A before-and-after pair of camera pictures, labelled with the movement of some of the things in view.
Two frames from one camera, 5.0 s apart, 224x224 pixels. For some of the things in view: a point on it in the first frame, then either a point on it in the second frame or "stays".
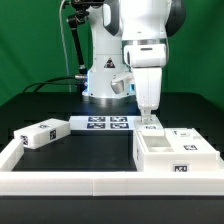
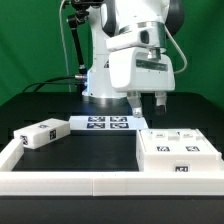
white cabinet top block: x=42 y=133 stays
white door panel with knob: x=153 y=129 to x=161 y=141
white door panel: x=188 y=141 stays
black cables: x=47 y=82 stays
